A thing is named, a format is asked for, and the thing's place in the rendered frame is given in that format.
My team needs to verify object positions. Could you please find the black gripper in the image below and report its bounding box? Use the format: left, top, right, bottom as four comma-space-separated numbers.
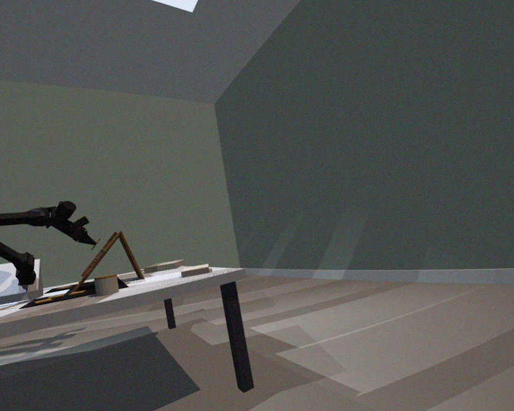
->
60, 220, 96, 245

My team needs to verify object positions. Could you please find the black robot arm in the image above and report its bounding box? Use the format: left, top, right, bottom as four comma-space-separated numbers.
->
0, 201, 89, 285

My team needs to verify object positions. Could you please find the tan flat rectangular board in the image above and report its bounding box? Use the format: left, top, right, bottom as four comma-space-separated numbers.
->
181, 264, 209, 277

